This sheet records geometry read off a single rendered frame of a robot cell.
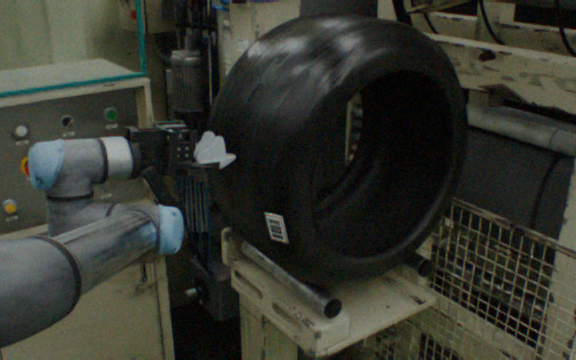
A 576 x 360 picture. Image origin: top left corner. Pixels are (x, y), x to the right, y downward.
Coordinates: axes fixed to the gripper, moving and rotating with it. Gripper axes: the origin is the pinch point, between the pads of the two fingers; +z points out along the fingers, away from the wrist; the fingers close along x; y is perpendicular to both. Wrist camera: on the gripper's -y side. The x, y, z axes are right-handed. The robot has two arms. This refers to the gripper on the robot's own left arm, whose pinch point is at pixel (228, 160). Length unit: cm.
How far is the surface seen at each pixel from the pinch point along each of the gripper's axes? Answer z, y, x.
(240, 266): 16.9, -34.2, 18.8
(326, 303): 18.7, -28.8, -11.8
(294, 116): 6.8, 10.4, -9.9
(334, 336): 21.5, -37.1, -12.7
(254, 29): 19.3, 22.4, 25.1
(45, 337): -22, -67, 58
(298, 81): 8.4, 16.3, -7.9
